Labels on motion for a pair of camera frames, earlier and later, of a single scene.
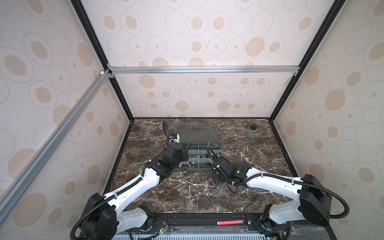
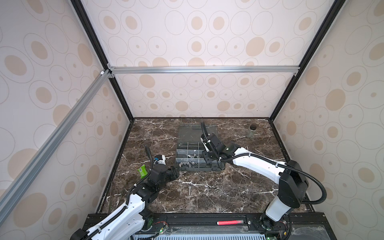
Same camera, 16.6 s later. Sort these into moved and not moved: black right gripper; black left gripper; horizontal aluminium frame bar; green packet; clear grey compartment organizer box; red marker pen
Moved: black right gripper; black left gripper
Not moved: clear grey compartment organizer box; horizontal aluminium frame bar; green packet; red marker pen
